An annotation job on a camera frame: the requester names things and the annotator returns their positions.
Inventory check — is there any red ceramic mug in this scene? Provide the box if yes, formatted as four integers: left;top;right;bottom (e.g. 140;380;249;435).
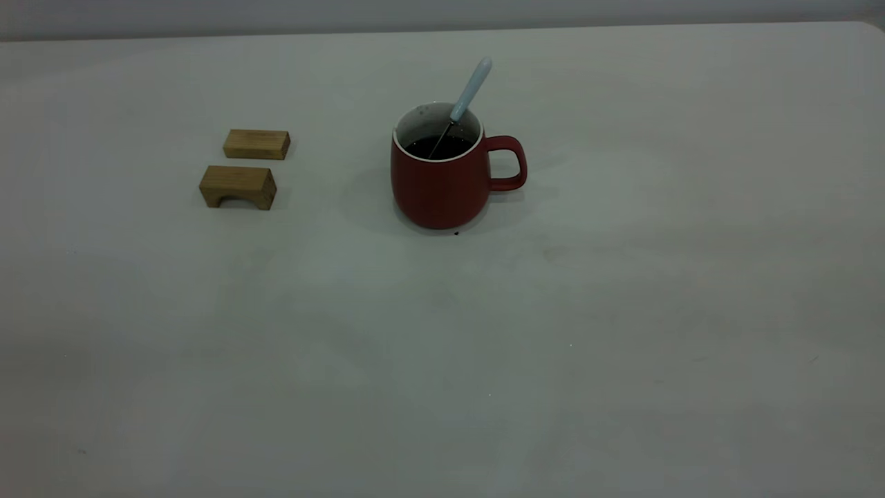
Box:
391;102;528;230

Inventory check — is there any grey spoon pale blue handle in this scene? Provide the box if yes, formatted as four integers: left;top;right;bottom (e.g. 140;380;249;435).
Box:
427;57;494;160

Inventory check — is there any dark coffee liquid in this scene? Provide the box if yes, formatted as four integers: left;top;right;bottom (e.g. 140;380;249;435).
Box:
404;135;475;160

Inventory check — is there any flat rectangular wooden block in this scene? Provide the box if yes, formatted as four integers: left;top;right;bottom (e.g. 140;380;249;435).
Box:
222;129;291;161

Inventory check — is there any arched wooden block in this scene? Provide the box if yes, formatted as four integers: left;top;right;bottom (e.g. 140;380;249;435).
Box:
198;165;277;211

